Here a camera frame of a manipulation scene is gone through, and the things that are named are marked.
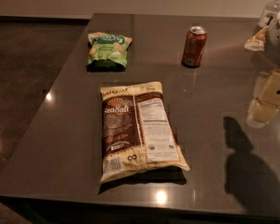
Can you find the crumpled yellow snack wrapper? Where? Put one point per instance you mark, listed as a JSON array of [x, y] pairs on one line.
[[257, 41]]

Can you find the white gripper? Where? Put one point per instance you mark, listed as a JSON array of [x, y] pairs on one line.
[[278, 46]]

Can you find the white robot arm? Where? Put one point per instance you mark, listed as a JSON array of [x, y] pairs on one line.
[[272, 46]]

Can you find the green rice chip bag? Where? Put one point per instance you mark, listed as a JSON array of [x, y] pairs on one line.
[[108, 53]]

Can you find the brown sea salt chip bag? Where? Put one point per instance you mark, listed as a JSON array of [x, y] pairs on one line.
[[137, 135]]

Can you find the clear plastic water bottle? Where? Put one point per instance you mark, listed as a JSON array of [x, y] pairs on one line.
[[268, 13]]

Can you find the red soda can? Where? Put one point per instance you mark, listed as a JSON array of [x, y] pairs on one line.
[[194, 45]]

